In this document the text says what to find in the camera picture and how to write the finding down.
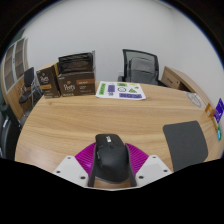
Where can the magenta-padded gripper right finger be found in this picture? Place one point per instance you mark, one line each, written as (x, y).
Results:
(153, 168)

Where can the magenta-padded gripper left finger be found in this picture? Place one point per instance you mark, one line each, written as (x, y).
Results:
(68, 168)

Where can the dark grey computer mouse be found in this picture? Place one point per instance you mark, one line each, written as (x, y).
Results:
(111, 158)

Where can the dark grey mouse pad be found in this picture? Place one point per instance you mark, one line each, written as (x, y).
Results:
(186, 145)

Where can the black leather armchair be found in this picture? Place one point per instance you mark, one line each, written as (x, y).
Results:
(8, 133)

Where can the small orange box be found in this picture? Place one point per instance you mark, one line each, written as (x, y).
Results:
(210, 110)

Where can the wide brown cardboard box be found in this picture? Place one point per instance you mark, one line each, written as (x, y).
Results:
(76, 85)

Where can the white sheet with coloured stickers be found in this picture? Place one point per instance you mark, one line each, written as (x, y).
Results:
(120, 90)

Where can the purple card stand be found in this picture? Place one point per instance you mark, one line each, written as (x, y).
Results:
(219, 110)

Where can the wooden side desk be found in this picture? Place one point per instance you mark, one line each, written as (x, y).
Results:
(178, 80)

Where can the wooden shelf cabinet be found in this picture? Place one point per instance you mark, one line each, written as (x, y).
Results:
(10, 90)

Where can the black visitor chair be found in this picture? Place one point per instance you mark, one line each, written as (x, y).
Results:
(29, 78)

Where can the grey backpack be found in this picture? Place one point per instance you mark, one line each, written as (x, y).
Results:
(142, 70)

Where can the black and silver box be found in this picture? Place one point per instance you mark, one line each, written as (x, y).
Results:
(76, 62)

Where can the black mesh office chair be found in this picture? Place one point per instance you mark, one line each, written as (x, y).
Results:
(126, 63)

